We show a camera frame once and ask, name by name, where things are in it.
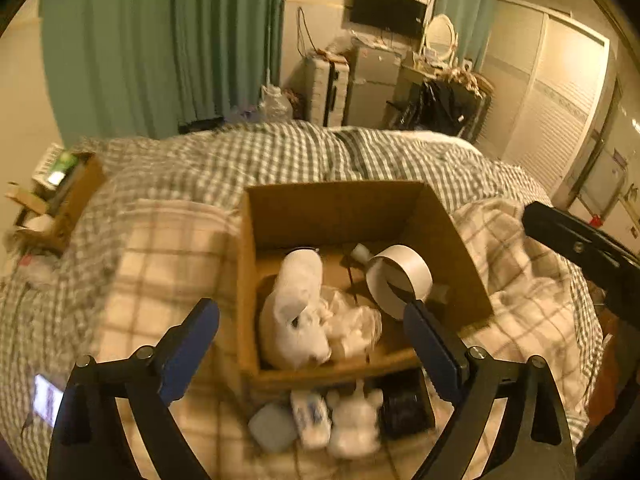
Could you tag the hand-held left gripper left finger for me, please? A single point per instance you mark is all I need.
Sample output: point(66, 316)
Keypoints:
point(190, 350)

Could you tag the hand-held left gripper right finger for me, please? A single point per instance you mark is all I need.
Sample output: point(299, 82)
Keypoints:
point(431, 350)

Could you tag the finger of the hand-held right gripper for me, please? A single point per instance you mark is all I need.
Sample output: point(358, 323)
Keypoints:
point(578, 246)

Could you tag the black square box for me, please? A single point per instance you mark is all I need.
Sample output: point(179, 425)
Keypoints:
point(405, 407)

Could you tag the crumpled clear plastic bag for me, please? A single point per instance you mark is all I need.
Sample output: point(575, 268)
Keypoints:
point(355, 325)

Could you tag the white tape roll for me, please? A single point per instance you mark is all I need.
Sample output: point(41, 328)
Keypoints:
point(415, 265)

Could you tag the small white plush toy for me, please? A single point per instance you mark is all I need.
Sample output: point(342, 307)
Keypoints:
point(355, 422)

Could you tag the white rabbit plush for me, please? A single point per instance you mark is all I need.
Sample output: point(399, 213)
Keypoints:
point(295, 340)

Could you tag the grey square pad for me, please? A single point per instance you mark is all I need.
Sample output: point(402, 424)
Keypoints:
point(270, 427)

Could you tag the white tissue packet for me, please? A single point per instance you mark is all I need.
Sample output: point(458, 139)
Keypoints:
point(310, 417)

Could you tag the smartphone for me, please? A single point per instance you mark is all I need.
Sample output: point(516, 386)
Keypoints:
point(47, 400)

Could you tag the white sliding wardrobe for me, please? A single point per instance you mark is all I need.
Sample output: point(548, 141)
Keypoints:
point(550, 90)

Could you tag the brown cardboard box with clutter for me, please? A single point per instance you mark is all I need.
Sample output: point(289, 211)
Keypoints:
point(80, 195)

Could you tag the green checked duvet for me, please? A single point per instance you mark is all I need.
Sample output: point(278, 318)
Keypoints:
point(225, 160)

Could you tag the black bag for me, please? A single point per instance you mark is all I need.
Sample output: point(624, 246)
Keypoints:
point(435, 107)

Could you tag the green packet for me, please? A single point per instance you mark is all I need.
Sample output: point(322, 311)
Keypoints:
point(65, 162)

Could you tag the white oval mirror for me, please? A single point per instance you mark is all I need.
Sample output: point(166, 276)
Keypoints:
point(440, 35)

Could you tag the large clear water bottle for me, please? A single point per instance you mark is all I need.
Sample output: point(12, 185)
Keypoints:
point(274, 105)

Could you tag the silver mini fridge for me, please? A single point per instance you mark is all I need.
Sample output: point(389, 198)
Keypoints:
point(372, 85)

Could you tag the narrow green curtain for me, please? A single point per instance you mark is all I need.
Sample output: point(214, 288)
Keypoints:
point(470, 5)

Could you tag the white suitcase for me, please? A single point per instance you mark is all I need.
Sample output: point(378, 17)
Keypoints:
point(322, 87)

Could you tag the wide green curtain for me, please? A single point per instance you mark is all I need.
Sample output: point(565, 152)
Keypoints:
point(150, 45)

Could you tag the black wall television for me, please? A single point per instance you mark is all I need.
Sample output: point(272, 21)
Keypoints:
point(385, 10)

